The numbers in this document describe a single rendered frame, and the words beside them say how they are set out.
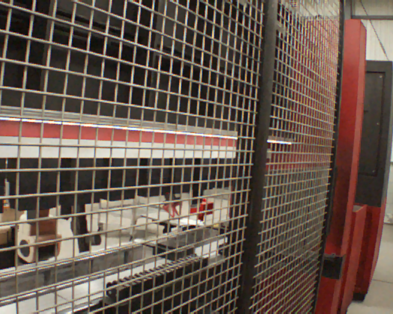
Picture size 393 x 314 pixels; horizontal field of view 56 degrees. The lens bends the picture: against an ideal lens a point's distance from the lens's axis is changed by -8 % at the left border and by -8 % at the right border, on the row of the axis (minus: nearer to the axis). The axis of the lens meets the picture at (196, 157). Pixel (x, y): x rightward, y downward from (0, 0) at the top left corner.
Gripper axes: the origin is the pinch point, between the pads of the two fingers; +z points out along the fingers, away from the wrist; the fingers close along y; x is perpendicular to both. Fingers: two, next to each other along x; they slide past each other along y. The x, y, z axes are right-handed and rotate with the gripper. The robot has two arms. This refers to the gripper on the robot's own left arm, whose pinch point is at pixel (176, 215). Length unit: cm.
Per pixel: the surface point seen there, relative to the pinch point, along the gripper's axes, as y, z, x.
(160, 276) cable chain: -82, 23, -47
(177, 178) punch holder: -22.1, -13.5, -23.6
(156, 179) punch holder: -37.8, -13.6, -23.5
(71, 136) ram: -85, -29, -31
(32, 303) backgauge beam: -115, 19, -31
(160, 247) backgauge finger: -55, 14, -29
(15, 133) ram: -107, -29, -31
